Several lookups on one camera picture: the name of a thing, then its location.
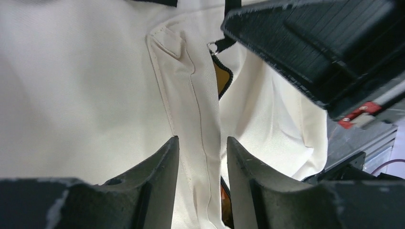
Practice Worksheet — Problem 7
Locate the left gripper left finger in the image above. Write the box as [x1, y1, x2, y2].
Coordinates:
[0, 136, 179, 229]

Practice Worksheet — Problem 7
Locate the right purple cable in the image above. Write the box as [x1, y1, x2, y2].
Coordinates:
[370, 158, 405, 176]

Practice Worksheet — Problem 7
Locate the cream canvas backpack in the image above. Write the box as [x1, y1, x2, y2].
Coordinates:
[0, 0, 328, 229]

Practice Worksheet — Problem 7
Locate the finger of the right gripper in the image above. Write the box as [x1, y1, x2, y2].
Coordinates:
[221, 0, 405, 120]

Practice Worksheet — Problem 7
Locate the aluminium frame rail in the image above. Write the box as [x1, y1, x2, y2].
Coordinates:
[325, 119, 398, 172]

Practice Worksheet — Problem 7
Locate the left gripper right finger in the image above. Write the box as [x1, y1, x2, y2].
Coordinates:
[227, 137, 405, 229]

